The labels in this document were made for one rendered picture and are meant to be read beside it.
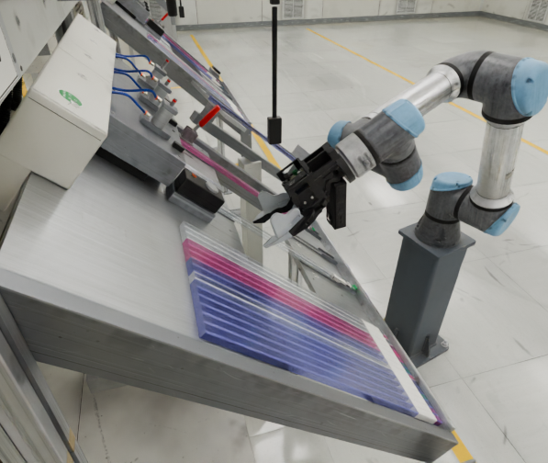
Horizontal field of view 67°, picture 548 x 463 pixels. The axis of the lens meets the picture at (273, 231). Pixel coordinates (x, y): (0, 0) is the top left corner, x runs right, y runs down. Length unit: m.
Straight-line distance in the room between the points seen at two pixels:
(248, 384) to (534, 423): 1.49
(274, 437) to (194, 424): 0.71
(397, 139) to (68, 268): 0.57
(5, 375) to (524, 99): 1.04
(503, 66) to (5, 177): 0.99
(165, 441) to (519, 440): 1.26
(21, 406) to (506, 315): 2.02
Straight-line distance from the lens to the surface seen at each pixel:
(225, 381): 0.45
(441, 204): 1.43
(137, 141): 0.63
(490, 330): 2.09
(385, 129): 0.77
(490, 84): 1.13
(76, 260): 0.43
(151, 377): 0.42
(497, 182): 1.29
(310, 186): 0.74
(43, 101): 0.48
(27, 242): 0.41
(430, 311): 1.69
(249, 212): 1.42
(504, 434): 1.78
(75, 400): 1.01
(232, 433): 0.89
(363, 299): 0.98
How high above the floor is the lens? 1.40
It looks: 35 degrees down
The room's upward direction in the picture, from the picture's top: straight up
